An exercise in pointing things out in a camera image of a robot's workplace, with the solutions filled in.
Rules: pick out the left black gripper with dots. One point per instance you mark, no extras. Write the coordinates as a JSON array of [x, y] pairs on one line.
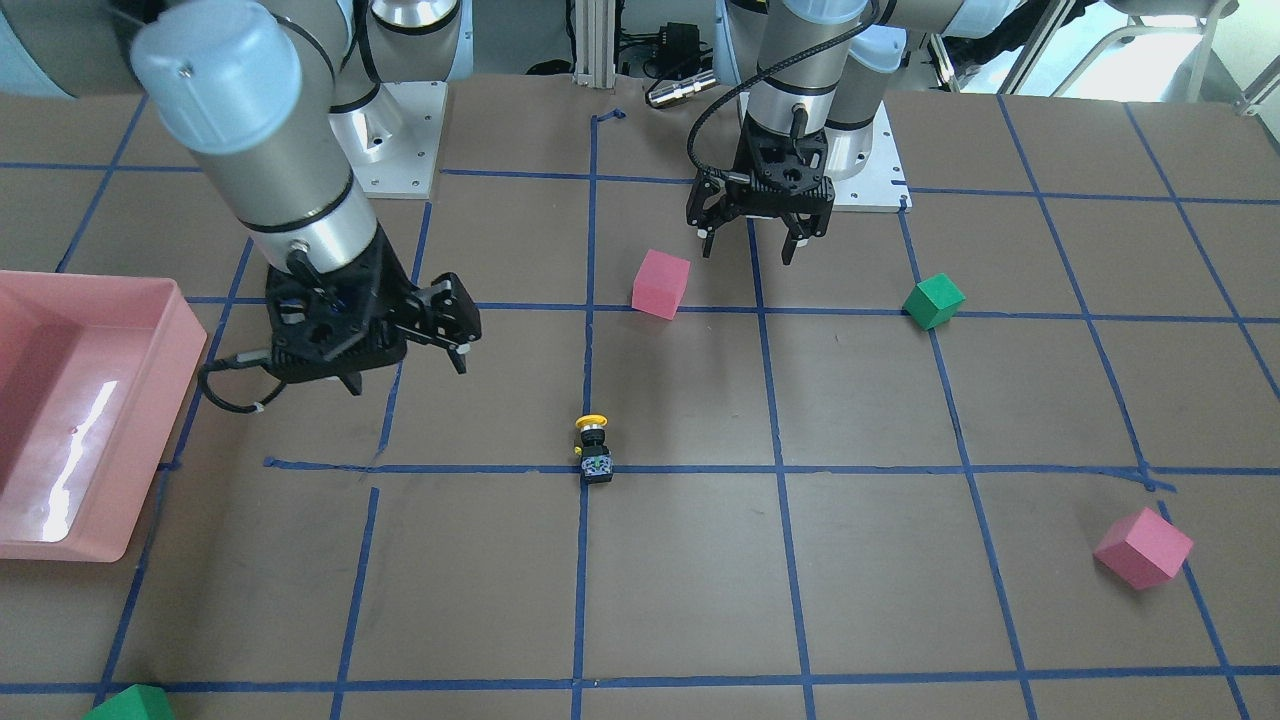
[[711, 201]]

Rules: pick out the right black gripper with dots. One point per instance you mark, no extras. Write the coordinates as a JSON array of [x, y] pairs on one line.
[[392, 283]]

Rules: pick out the yellow push button switch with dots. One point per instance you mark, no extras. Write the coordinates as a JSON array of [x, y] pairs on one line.
[[596, 464]]

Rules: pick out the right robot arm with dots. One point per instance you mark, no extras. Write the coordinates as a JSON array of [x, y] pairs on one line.
[[280, 103]]

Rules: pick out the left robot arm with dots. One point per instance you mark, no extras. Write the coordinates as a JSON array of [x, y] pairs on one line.
[[820, 73]]

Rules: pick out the pink cube center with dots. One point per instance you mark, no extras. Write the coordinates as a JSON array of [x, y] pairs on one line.
[[660, 283]]

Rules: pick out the pink cube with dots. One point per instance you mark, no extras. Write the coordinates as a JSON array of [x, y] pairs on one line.
[[1144, 549], [660, 283]]

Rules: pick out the green cube far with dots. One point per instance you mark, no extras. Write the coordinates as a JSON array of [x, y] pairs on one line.
[[933, 301]]

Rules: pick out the pink plastic bin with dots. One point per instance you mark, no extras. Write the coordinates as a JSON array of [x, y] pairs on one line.
[[94, 369]]

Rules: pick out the green cube near bin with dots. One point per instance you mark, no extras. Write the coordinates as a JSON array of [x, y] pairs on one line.
[[138, 702]]

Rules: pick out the pink cube far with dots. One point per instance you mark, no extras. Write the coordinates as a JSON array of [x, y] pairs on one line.
[[1144, 549]]

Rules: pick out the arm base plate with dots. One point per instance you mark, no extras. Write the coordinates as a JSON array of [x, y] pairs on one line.
[[393, 141], [865, 168]]

